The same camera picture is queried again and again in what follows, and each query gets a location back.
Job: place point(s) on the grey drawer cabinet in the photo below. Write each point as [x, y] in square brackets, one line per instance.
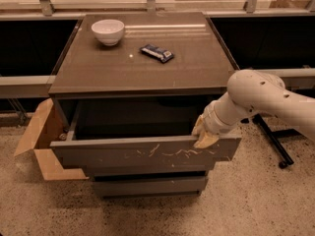
[91, 71]

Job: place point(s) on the black wheeled stand base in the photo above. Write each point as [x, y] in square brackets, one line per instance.
[274, 138]

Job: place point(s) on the grey bottom drawer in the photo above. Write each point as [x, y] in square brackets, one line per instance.
[167, 186]

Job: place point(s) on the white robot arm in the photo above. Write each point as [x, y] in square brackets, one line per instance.
[248, 93]

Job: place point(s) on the white ceramic bowl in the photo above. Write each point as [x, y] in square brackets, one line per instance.
[108, 32]

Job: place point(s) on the grey middle drawer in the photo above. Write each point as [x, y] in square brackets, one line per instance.
[145, 170]

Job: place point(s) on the grey top drawer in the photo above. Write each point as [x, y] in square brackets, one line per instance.
[119, 134]

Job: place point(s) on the open cardboard box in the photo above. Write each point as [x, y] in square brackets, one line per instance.
[45, 127]

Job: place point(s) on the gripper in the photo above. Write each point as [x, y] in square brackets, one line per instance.
[213, 122]

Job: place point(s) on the grey drawer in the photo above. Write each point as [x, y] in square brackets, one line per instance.
[119, 134]
[145, 170]
[167, 186]

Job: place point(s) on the metal window railing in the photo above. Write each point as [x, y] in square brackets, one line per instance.
[147, 0]

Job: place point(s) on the blue snack packet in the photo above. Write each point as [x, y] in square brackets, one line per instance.
[162, 55]

